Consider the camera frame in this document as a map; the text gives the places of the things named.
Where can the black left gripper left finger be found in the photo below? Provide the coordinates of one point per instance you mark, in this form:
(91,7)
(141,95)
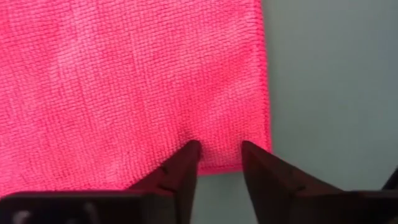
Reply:
(183,174)

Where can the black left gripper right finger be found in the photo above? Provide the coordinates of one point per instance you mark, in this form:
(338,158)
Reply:
(267,180)

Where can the pink microfiber towel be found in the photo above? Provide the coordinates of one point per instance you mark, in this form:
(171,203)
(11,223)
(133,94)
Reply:
(124,77)

